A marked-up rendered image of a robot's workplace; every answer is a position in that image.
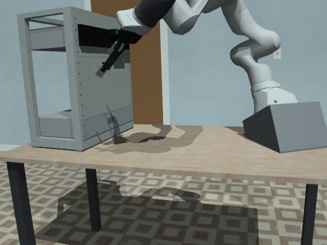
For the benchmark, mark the grey server rack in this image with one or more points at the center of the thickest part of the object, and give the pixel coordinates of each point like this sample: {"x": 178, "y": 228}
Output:
{"x": 100, "y": 107}

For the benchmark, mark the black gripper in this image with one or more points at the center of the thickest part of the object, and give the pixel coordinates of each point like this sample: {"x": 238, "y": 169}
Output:
{"x": 115, "y": 51}

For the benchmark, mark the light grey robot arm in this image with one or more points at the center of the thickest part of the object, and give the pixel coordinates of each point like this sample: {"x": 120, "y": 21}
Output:
{"x": 181, "y": 18}

